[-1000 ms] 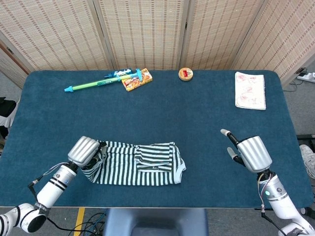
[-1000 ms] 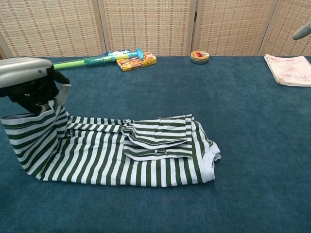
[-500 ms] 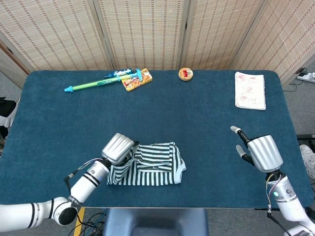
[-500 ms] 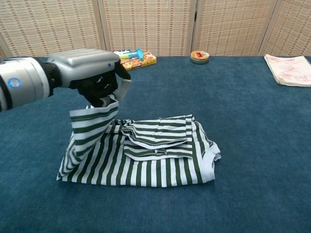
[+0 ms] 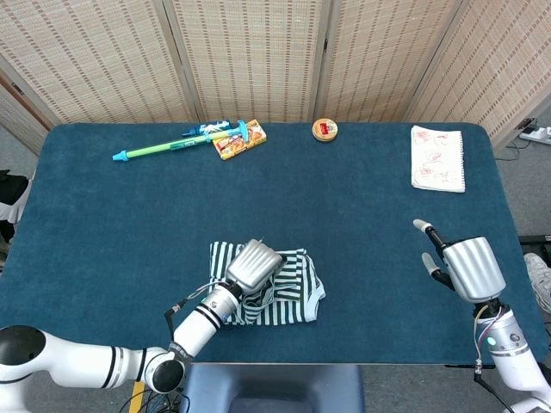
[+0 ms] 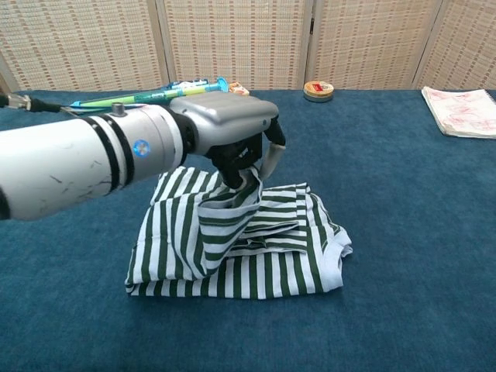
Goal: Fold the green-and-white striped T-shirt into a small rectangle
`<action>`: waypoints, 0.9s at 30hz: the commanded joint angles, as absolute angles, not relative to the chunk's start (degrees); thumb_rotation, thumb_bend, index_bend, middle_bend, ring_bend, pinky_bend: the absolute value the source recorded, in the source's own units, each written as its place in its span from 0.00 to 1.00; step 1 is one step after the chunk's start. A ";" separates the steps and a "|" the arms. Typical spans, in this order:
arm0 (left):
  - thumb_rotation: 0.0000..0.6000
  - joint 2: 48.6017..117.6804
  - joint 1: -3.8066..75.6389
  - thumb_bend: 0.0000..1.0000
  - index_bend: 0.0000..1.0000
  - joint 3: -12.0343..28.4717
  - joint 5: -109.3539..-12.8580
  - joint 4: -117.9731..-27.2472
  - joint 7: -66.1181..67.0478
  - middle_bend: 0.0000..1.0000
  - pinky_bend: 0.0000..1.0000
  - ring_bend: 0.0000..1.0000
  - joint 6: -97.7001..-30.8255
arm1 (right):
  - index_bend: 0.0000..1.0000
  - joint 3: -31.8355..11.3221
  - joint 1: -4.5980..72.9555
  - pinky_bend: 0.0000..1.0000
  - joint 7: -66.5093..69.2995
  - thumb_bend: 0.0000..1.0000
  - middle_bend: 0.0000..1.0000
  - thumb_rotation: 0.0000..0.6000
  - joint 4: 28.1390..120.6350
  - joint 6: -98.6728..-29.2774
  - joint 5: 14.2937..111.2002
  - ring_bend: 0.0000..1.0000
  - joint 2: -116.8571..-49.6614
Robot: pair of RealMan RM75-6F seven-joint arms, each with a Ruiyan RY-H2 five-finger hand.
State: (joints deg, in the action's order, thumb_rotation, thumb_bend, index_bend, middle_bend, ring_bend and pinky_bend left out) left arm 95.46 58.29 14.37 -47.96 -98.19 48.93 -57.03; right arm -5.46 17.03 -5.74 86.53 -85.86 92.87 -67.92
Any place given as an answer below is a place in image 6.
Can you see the green white striped shirt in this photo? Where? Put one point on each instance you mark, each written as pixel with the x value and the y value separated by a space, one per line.
pixel 271 271

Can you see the spiral sketch notebook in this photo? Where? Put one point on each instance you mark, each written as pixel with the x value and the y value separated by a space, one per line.
pixel 461 112

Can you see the round tin with red label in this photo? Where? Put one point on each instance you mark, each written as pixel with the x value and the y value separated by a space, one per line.
pixel 318 91

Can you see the blue table cover cloth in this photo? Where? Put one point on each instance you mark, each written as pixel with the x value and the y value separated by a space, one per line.
pixel 116 329

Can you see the woven folding screen panel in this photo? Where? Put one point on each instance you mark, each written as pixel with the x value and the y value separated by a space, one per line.
pixel 240 38
pixel 372 38
pixel 77 38
pixel 472 38

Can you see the yellow snack box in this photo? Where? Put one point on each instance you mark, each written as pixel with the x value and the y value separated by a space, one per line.
pixel 238 89

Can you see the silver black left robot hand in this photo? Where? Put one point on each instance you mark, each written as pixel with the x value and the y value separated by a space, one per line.
pixel 224 112

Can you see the blue green toy water pump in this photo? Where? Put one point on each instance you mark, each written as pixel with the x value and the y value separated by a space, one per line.
pixel 221 83

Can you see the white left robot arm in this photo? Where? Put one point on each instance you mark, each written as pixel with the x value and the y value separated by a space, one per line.
pixel 58 162

